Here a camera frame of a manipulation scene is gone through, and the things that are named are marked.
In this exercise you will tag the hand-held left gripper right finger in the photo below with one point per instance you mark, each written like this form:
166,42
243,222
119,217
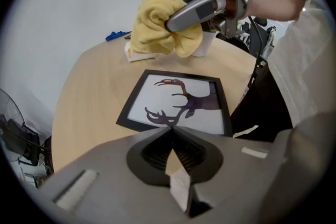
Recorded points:
249,178

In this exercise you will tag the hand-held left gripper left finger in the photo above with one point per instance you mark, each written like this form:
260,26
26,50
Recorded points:
105,178

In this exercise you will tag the yellow cloth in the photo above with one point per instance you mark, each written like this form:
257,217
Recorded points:
157,26

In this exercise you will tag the black deer picture frame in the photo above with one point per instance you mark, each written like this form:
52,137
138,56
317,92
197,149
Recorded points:
139,102

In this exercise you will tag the person's right forearm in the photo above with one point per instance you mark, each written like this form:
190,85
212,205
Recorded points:
273,8

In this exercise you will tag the green potted plant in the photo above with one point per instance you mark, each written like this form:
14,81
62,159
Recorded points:
203,46

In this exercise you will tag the white box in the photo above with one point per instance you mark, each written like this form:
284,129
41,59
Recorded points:
139,57

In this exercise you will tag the person's black trousers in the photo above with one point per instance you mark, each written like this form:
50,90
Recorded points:
262,102

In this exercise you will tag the black floor fan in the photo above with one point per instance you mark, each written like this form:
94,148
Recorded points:
29,144

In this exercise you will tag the blue cloth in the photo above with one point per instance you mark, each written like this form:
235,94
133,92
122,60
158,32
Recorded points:
113,36

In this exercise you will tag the person's light grey shirt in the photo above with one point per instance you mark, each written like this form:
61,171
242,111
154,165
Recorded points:
302,60

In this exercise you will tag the black standing fan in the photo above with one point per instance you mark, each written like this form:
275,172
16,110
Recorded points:
10,107

